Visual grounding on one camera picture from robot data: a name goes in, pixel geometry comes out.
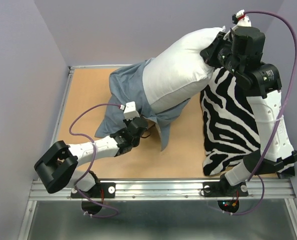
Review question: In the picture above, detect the white pillow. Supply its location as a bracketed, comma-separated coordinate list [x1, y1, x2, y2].
[142, 27, 225, 114]

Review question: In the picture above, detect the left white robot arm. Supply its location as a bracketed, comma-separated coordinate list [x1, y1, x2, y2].
[34, 117, 148, 197]

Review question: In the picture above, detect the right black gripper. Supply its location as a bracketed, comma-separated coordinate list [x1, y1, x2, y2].
[203, 29, 246, 77]

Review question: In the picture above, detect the zebra print pillow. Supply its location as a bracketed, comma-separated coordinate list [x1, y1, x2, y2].
[199, 68, 260, 176]

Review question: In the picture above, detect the aluminium front rail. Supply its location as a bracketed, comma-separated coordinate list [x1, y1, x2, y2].
[28, 178, 297, 201]

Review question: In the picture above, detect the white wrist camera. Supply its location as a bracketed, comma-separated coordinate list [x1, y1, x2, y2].
[119, 101, 140, 120]
[224, 9, 252, 40]

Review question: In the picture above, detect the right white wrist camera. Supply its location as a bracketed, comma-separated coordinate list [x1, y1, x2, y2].
[224, 9, 252, 40]

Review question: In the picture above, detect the grey-blue pillowcase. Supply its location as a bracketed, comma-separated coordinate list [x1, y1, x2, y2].
[94, 58, 190, 151]

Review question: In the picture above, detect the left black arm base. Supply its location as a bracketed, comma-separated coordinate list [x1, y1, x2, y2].
[70, 182, 119, 219]

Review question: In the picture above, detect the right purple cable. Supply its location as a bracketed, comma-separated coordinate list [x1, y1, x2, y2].
[205, 9, 297, 215]

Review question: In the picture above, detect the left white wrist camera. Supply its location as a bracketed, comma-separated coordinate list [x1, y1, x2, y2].
[119, 101, 140, 120]

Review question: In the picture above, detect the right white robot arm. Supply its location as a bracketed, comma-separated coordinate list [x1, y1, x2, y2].
[200, 26, 297, 195]

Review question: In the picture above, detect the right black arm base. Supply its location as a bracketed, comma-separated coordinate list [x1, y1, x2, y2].
[199, 181, 249, 215]

